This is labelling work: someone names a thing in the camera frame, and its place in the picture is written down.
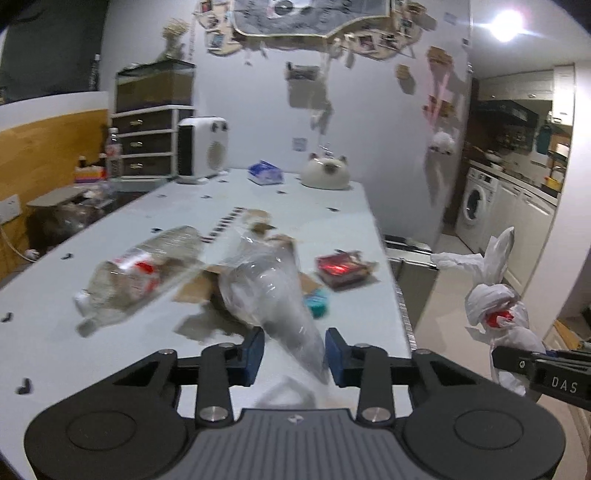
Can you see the socket on wood panel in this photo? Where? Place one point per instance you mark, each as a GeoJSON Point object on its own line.
{"type": "Point", "coordinates": [9, 207]}

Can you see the white fan heater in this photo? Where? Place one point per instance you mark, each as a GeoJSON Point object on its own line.
{"type": "Point", "coordinates": [203, 147]}

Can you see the white kitchen cabinets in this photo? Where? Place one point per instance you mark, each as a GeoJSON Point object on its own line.
{"type": "Point", "coordinates": [526, 230]}

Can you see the clear plastic bottle red label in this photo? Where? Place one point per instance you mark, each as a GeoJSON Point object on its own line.
{"type": "Point", "coordinates": [138, 277]}

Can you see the white washing machine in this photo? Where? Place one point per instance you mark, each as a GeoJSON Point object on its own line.
{"type": "Point", "coordinates": [475, 203]}

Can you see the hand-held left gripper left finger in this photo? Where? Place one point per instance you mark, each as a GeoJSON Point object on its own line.
{"type": "Point", "coordinates": [253, 359]}

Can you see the grey cat wall hanging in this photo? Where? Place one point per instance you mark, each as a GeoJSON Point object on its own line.
{"type": "Point", "coordinates": [309, 18]}

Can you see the dried flower bouquet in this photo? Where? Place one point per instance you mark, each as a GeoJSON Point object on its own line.
{"type": "Point", "coordinates": [174, 39]}

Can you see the cat-shaped ceramic ornament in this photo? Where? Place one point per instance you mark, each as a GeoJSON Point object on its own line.
{"type": "Point", "coordinates": [323, 173]}

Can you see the teal small packet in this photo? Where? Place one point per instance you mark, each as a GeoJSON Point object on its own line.
{"type": "Point", "coordinates": [316, 304]}

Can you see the blue tissue pack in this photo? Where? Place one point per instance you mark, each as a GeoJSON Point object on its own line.
{"type": "Point", "coordinates": [264, 173]}

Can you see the hanging wall pouch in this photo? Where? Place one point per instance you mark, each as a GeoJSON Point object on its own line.
{"type": "Point", "coordinates": [302, 73]}

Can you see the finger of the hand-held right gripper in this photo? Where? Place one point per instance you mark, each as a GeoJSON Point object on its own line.
{"type": "Point", "coordinates": [554, 378]}

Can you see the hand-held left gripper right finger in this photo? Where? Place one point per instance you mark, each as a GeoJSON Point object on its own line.
{"type": "Point", "coordinates": [336, 359]}

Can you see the upright water bottle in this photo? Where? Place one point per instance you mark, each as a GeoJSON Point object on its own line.
{"type": "Point", "coordinates": [113, 157]}

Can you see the brown torn cardboard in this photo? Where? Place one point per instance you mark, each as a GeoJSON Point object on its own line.
{"type": "Point", "coordinates": [198, 288]}

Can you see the red cigarette box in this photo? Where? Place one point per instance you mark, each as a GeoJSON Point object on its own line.
{"type": "Point", "coordinates": [344, 270]}

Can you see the ceiling lamp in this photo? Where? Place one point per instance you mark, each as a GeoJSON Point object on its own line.
{"type": "Point", "coordinates": [506, 24]}

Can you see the dark drawer cabinet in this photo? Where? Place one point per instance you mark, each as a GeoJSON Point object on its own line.
{"type": "Point", "coordinates": [145, 143]}

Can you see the white plastic bag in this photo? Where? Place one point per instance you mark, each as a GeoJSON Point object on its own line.
{"type": "Point", "coordinates": [494, 300]}

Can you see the colourful small box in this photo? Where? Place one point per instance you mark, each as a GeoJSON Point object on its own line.
{"type": "Point", "coordinates": [88, 175]}

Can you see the white plush toy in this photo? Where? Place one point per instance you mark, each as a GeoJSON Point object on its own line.
{"type": "Point", "coordinates": [441, 143]}

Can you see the black range hood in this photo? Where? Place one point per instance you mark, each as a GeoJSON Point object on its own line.
{"type": "Point", "coordinates": [508, 110]}

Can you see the white wall socket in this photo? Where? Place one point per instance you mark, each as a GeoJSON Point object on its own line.
{"type": "Point", "coordinates": [299, 144]}

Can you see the clear plastic bag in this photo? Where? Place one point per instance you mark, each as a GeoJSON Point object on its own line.
{"type": "Point", "coordinates": [268, 295]}

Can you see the glass fish tank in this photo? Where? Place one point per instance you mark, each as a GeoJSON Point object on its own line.
{"type": "Point", "coordinates": [154, 87]}

